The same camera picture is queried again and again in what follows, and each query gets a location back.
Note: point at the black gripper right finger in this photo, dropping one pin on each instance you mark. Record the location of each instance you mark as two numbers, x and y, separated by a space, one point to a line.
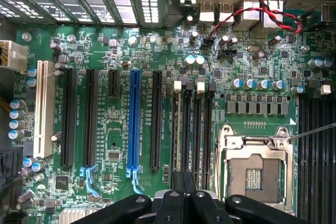
207 211

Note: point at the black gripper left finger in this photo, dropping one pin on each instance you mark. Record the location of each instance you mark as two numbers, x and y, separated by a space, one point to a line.
170 208

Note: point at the silver CPU socket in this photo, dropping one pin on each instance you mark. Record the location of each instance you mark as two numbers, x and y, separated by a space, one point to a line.
236 145

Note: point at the long black expansion slot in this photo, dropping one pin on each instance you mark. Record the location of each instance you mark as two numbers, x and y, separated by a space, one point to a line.
90 116
156 119
68 116

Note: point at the blue expansion slot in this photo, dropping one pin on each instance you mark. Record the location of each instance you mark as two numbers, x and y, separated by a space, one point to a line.
134 119

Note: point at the silver finned heatsink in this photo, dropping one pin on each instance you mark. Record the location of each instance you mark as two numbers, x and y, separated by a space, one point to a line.
71 217

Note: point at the thin CPU socket locking lever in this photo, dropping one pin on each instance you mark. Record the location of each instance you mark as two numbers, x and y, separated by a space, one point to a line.
312 131

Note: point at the short black expansion slot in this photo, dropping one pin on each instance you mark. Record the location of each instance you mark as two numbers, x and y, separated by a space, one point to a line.
113 83

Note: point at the green motherboard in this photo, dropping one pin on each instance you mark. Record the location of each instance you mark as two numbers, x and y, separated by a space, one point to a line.
157 58

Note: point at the white expansion slot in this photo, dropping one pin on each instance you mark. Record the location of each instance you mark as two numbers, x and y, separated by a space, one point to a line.
43 108

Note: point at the black board connector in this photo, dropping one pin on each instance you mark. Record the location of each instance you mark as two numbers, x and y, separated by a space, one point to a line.
10 163

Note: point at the silver port block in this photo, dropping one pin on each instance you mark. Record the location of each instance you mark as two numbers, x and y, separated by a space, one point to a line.
273 14
225 13
206 14
248 15

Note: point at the grey metal PC case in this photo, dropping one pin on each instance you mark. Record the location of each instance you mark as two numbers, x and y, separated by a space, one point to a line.
173 11

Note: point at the white power connector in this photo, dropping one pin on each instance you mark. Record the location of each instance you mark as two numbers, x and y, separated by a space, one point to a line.
15 56

